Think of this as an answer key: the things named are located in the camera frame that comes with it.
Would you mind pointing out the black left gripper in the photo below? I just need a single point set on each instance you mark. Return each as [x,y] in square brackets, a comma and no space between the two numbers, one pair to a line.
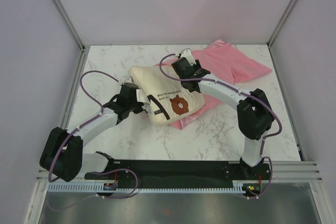
[141,108]

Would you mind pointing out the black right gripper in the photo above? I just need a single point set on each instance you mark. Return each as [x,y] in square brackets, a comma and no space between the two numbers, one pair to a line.
[197,66]

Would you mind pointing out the cream pillow with bear print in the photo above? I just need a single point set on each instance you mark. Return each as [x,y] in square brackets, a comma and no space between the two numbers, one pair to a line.
[165,100]

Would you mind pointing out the pink satin pillowcase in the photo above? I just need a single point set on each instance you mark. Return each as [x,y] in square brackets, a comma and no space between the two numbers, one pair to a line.
[228,64]

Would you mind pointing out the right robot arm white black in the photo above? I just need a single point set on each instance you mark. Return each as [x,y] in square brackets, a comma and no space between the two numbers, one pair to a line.
[254,114]

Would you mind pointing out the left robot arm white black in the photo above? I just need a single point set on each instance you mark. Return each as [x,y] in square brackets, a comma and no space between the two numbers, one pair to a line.
[62,156]

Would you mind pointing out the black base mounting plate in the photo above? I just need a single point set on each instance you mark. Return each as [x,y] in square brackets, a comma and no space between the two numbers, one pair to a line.
[190,174]

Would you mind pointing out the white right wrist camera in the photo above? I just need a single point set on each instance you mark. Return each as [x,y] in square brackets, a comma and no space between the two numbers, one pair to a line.
[187,53]

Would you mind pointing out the white slotted cable duct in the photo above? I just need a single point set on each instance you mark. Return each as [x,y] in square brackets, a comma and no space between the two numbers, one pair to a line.
[100,187]

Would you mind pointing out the left aluminium frame post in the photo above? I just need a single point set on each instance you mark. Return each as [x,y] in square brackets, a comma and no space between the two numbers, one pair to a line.
[69,24]

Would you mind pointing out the aluminium frame post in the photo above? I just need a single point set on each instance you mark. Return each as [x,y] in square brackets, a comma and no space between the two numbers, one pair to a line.
[69,24]
[287,12]

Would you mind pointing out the right aluminium frame post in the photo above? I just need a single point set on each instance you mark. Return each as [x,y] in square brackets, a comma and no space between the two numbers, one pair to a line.
[287,12]

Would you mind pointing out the aluminium front rail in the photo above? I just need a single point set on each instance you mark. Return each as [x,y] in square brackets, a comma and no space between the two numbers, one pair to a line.
[296,171]

